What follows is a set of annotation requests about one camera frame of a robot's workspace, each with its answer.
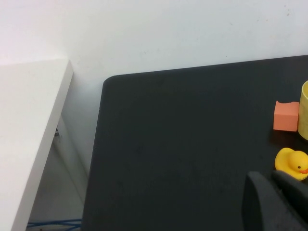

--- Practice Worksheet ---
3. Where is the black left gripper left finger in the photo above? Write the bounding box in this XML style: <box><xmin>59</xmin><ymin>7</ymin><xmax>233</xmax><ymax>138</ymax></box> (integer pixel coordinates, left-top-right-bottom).
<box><xmin>242</xmin><ymin>171</ymin><xmax>308</xmax><ymax>231</ymax></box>

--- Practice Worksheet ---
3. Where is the orange foam cube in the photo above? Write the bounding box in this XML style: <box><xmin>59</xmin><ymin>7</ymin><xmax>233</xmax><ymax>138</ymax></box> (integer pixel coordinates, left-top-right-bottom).
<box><xmin>273</xmin><ymin>101</ymin><xmax>300</xmax><ymax>132</ymax></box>

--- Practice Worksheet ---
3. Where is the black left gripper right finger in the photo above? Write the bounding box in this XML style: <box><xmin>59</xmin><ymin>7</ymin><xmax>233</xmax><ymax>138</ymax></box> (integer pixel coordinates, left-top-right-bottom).
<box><xmin>271</xmin><ymin>169</ymin><xmax>308</xmax><ymax>224</ymax></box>

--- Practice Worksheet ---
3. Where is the yellow rubber duck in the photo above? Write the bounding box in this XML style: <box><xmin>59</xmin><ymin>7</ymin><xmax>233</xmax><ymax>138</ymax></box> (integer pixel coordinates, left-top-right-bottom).
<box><xmin>275</xmin><ymin>147</ymin><xmax>308</xmax><ymax>181</ymax></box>

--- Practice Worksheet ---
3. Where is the yellow plastic cup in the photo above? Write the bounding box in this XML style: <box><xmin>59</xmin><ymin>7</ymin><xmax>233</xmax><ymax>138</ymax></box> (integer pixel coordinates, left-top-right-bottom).
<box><xmin>297</xmin><ymin>80</ymin><xmax>308</xmax><ymax>140</ymax></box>

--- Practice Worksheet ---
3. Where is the white side table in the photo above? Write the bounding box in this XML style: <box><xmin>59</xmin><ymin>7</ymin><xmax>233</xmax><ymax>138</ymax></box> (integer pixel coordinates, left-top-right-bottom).
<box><xmin>0</xmin><ymin>58</ymin><xmax>74</xmax><ymax>231</ymax></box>

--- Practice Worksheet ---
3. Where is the blue cable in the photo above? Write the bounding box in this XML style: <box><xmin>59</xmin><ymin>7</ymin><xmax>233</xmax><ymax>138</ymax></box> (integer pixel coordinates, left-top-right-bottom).
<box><xmin>26</xmin><ymin>220</ymin><xmax>84</xmax><ymax>231</ymax></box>

